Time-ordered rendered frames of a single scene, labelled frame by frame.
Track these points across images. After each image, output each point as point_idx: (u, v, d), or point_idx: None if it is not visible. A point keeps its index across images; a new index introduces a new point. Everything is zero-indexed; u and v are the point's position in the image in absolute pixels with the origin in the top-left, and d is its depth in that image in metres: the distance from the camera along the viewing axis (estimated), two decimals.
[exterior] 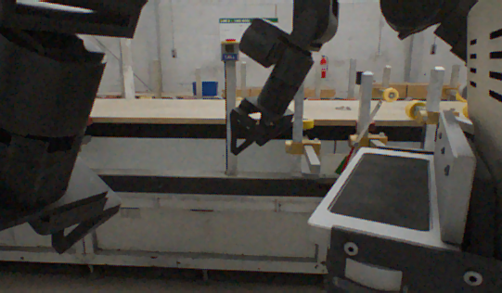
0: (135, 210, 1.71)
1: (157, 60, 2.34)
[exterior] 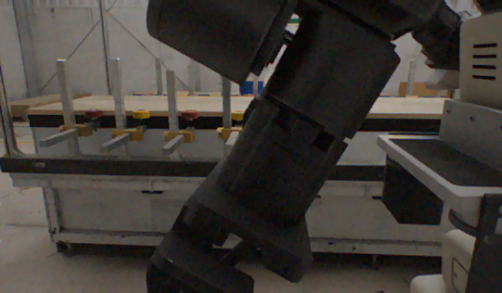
0: (315, 199, 1.84)
1: None
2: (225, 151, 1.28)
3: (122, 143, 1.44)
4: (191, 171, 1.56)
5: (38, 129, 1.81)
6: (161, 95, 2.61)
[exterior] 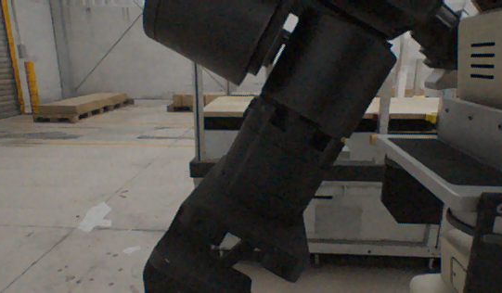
0: None
1: (422, 60, 2.40)
2: None
3: None
4: None
5: (209, 132, 1.74)
6: None
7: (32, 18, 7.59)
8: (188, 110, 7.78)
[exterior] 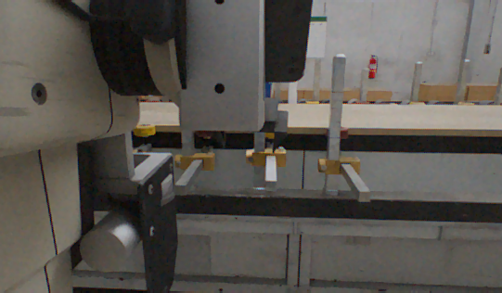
0: (364, 235, 1.46)
1: (320, 60, 2.09)
2: (265, 190, 0.90)
3: None
4: (212, 208, 1.18)
5: None
6: (167, 101, 2.23)
7: None
8: None
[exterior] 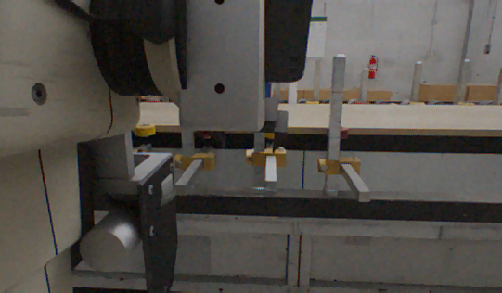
0: (364, 235, 1.46)
1: (320, 60, 2.09)
2: (265, 190, 0.90)
3: None
4: (212, 208, 1.18)
5: None
6: (167, 101, 2.23)
7: None
8: None
